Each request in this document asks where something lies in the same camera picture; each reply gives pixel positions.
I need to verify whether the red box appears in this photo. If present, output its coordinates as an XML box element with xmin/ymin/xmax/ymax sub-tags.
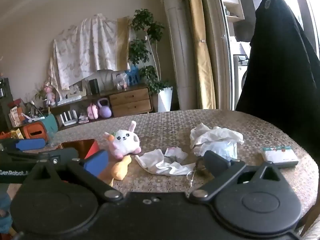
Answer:
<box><xmin>56</xmin><ymin>139</ymin><xmax>101</xmax><ymax>161</ymax></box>

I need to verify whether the potted green plant white pot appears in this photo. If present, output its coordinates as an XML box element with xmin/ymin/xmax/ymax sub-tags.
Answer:
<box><xmin>127</xmin><ymin>9</ymin><xmax>174</xmax><ymax>112</ymax></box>

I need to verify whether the dark cabinet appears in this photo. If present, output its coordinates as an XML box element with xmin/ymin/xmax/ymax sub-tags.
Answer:
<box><xmin>0</xmin><ymin>77</ymin><xmax>13</xmax><ymax>130</ymax></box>

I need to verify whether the white gauze cloth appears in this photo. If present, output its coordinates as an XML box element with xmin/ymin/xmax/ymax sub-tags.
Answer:
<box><xmin>189</xmin><ymin>123</ymin><xmax>244</xmax><ymax>155</ymax></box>

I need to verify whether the white bunny plush toy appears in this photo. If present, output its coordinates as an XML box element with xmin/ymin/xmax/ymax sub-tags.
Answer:
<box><xmin>104</xmin><ymin>120</ymin><xmax>142</xmax><ymax>160</ymax></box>

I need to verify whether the white keyboard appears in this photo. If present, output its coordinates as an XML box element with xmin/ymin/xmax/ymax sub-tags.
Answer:
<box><xmin>57</xmin><ymin>94</ymin><xmax>82</xmax><ymax>105</ymax></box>

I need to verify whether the purple kettlebell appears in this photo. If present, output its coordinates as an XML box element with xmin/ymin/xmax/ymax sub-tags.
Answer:
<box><xmin>97</xmin><ymin>98</ymin><xmax>113</xmax><ymax>118</ymax></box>

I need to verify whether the white standing air conditioner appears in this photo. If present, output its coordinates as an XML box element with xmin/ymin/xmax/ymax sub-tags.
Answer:
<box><xmin>160</xmin><ymin>0</ymin><xmax>198</xmax><ymax>112</ymax></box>

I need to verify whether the yellow curtain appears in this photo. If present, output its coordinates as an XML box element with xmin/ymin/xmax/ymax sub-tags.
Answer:
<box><xmin>186</xmin><ymin>0</ymin><xmax>217</xmax><ymax>110</ymax></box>

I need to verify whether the pink doll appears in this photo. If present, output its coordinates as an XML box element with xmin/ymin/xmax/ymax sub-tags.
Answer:
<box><xmin>44</xmin><ymin>84</ymin><xmax>57</xmax><ymax>105</ymax></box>

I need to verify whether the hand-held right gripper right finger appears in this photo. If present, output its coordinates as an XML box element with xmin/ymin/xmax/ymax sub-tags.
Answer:
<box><xmin>189</xmin><ymin>151</ymin><xmax>283</xmax><ymax>202</ymax></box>

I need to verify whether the wooden sideboard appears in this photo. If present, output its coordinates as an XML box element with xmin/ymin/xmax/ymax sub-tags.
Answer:
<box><xmin>47</xmin><ymin>84</ymin><xmax>153</xmax><ymax>128</ymax></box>

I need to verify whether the washing machine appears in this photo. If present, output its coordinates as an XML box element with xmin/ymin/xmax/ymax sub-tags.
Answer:
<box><xmin>234</xmin><ymin>54</ymin><xmax>250</xmax><ymax>110</ymax></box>

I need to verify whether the floral hanging cloth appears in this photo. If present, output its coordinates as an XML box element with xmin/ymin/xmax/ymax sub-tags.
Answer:
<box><xmin>49</xmin><ymin>14</ymin><xmax>130</xmax><ymax>90</ymax></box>

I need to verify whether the pink toy case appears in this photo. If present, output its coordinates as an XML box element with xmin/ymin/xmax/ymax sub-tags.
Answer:
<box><xmin>86</xmin><ymin>103</ymin><xmax>99</xmax><ymax>120</ymax></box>

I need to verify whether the black coat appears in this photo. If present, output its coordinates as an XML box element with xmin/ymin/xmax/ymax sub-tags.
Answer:
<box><xmin>235</xmin><ymin>0</ymin><xmax>320</xmax><ymax>155</ymax></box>

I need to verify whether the light photo frame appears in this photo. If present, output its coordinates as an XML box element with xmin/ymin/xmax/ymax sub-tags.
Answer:
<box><xmin>67</xmin><ymin>81</ymin><xmax>84</xmax><ymax>97</ymax></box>

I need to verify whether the white cabinet shelf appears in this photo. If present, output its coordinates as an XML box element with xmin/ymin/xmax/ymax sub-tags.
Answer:
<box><xmin>221</xmin><ymin>0</ymin><xmax>245</xmax><ymax>23</ymax></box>

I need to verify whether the white drawstring cloth bag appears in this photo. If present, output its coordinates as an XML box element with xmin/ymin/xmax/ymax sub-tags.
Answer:
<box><xmin>135</xmin><ymin>149</ymin><xmax>197</xmax><ymax>188</ymax></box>

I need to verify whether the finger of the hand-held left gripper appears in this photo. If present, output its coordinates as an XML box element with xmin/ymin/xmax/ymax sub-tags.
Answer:
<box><xmin>0</xmin><ymin>147</ymin><xmax>79</xmax><ymax>167</ymax></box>
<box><xmin>0</xmin><ymin>138</ymin><xmax>48</xmax><ymax>153</ymax></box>

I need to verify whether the white green tissue pack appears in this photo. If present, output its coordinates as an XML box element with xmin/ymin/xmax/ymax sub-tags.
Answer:
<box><xmin>261</xmin><ymin>145</ymin><xmax>299</xmax><ymax>168</ymax></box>

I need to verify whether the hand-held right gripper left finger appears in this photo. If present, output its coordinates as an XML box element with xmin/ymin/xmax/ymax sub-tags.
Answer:
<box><xmin>23</xmin><ymin>149</ymin><xmax>124</xmax><ymax>202</ymax></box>

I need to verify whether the colourful cardboard box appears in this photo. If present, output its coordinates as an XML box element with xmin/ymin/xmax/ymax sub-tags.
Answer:
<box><xmin>9</xmin><ymin>100</ymin><xmax>28</xmax><ymax>128</ymax></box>

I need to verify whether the white router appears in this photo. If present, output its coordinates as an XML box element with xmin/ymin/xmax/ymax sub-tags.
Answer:
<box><xmin>59</xmin><ymin>110</ymin><xmax>78</xmax><ymax>126</ymax></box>

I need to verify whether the black speaker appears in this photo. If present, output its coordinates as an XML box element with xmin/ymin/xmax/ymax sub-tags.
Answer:
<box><xmin>89</xmin><ymin>79</ymin><xmax>100</xmax><ymax>94</ymax></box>

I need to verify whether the small white pink packet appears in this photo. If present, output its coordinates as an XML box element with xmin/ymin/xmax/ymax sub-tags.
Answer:
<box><xmin>164</xmin><ymin>147</ymin><xmax>188</xmax><ymax>162</ymax></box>

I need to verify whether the orange plush toy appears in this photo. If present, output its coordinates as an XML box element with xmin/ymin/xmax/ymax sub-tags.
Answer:
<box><xmin>110</xmin><ymin>155</ymin><xmax>132</xmax><ymax>180</ymax></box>

